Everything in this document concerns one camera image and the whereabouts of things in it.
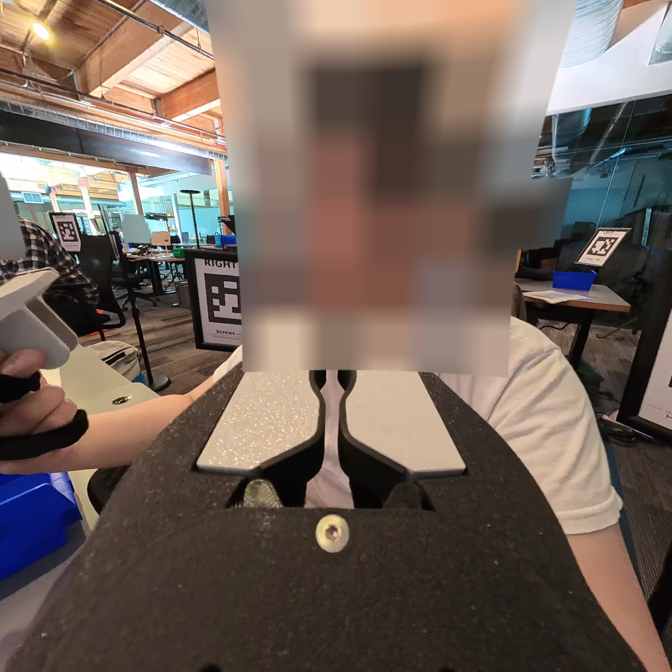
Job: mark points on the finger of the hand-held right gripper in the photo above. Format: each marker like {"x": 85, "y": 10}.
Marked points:
{"x": 31, "y": 315}

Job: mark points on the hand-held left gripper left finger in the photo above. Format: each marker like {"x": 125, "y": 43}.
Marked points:
{"x": 262, "y": 420}

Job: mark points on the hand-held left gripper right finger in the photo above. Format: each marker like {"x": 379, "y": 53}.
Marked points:
{"x": 404, "y": 420}

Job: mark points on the blue plastic bin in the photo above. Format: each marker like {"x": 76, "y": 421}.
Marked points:
{"x": 31, "y": 519}
{"x": 574, "y": 279}

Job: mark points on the person's left forearm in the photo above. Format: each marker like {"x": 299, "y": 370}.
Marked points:
{"x": 603, "y": 588}

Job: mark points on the person's right hand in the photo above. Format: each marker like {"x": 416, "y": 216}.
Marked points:
{"x": 31, "y": 414}

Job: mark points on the black mesh office chair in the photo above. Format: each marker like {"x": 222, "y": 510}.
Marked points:
{"x": 102, "y": 273}

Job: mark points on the small marker sign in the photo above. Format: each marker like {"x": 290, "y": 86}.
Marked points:
{"x": 66, "y": 231}
{"x": 603, "y": 246}

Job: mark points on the white bag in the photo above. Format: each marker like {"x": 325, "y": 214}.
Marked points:
{"x": 118, "y": 357}

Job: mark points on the black pole stand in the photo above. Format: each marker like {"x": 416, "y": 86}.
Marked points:
{"x": 157, "y": 382}

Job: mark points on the framed marker sign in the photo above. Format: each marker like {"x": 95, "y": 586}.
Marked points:
{"x": 220, "y": 299}

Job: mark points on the operator in white shirt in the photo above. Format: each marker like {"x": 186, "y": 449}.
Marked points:
{"x": 551, "y": 409}

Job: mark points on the round ceiling lamp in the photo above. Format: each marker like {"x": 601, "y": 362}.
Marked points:
{"x": 41, "y": 30}

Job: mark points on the silver air duct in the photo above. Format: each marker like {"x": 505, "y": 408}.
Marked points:
{"x": 593, "y": 26}

